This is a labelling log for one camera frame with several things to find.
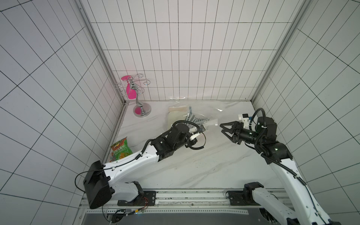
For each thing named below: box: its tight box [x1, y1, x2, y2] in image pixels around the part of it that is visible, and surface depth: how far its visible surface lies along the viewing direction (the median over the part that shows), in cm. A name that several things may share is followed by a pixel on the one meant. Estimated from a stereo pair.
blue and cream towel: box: [168, 105, 190, 113], surface depth 115 cm
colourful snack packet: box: [108, 136, 134, 163], surface depth 83 cm
